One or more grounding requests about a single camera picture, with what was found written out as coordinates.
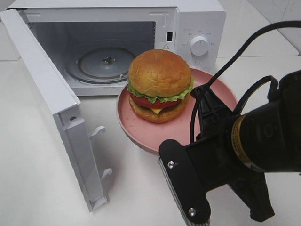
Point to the glass microwave turntable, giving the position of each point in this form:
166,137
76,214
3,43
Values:
100,66

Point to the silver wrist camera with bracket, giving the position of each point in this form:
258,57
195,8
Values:
184,184

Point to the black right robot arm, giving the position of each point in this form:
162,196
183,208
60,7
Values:
270,133

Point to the upper white power knob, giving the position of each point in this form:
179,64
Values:
199,45

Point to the burger with lettuce and tomato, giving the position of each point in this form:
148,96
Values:
159,85

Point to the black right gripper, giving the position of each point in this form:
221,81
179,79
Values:
212,161

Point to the white microwave oven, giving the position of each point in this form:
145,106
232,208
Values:
136,25

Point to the pink round plate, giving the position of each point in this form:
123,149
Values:
148,136

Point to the white microwave door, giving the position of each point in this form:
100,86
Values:
41,47

